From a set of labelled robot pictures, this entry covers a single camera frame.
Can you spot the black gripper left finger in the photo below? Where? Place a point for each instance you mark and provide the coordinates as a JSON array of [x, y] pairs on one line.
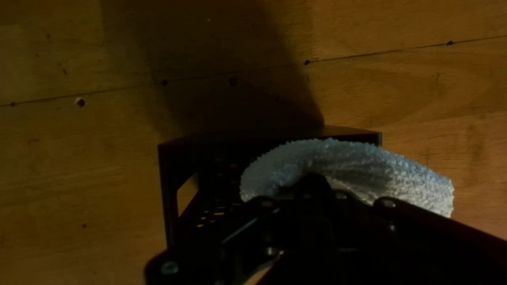
[[254, 242]]

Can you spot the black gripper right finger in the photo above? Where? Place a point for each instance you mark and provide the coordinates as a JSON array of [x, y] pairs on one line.
[[413, 247]]

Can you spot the light grey cloth towel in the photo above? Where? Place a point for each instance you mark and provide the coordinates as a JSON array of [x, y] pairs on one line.
[[370, 167]]

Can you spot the small black perforated basket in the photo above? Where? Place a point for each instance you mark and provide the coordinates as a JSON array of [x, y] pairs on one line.
[[180, 167]]

